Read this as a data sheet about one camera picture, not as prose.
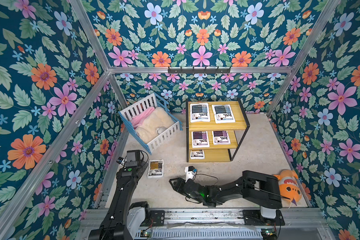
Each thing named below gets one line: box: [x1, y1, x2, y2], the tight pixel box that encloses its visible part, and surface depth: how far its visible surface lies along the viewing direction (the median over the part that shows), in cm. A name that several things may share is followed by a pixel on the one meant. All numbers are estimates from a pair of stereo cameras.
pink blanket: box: [131, 107, 155, 130], surface depth 104 cm
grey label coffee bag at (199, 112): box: [190, 103, 211, 123], surface depth 74 cm
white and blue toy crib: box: [118, 92, 183, 155], surface depth 103 cm
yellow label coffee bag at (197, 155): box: [190, 149, 205, 160], surface depth 96 cm
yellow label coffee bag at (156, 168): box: [147, 159, 164, 178], surface depth 91 cm
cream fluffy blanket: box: [135, 107, 177, 144], surface depth 106 cm
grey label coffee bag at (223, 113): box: [211, 104, 236, 124], surface depth 73 cm
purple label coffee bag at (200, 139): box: [191, 131, 210, 148], surface depth 84 cm
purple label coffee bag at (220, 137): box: [211, 130, 231, 145], surface depth 85 cm
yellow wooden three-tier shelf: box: [185, 98, 251, 163], surface depth 77 cm
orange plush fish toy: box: [273, 169, 302, 206], surface depth 78 cm
